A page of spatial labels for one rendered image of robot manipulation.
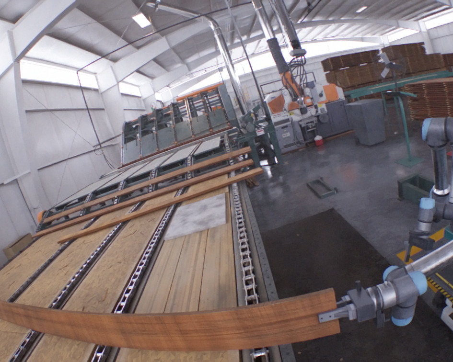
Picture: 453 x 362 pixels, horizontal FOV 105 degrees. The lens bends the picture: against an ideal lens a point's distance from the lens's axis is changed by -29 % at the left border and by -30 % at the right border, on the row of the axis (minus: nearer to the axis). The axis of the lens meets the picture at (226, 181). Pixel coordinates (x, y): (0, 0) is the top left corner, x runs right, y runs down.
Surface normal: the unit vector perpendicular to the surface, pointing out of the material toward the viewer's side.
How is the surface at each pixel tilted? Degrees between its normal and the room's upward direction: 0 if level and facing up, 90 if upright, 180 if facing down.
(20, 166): 90
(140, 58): 90
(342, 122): 90
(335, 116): 90
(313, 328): 66
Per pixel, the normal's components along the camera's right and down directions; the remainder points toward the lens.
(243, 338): -0.26, -0.09
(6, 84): 0.01, 0.26
